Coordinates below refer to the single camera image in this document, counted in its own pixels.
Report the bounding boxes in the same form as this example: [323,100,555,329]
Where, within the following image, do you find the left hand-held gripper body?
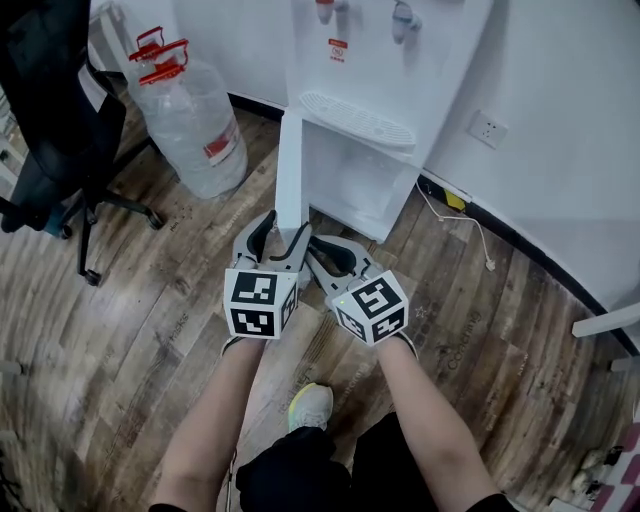
[222,255,302,342]

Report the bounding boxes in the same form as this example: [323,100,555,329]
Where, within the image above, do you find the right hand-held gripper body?
[324,269,410,348]

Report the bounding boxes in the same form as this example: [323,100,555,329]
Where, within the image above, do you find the white water dispenser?
[282,0,496,245]

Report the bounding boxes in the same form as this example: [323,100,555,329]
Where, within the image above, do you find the person's left forearm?
[154,337,266,512]

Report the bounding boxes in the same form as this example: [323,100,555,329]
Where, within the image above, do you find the person's right forearm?
[375,337,501,512]

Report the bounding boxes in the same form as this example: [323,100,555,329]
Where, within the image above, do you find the person's left shoe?
[288,382,335,434]

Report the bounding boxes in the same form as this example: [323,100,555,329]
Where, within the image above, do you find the teal waste bin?
[43,207,69,236]

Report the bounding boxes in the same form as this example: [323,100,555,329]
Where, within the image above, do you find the black office chair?
[0,0,165,287]

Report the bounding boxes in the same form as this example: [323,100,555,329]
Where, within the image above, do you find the person's black shirt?
[149,492,516,512]

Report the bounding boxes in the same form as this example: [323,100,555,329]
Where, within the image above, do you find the checkered cloth table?
[549,304,640,512]

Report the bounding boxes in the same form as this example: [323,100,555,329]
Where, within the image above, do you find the white power cable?
[414,180,496,273]

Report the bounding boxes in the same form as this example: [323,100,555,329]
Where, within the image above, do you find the clear water jug red handle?
[128,25,166,64]
[127,38,250,200]

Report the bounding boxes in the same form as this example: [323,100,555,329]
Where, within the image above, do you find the thin black cable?
[227,449,239,512]

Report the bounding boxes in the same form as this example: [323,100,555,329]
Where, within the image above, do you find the white wall socket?
[467,109,509,150]

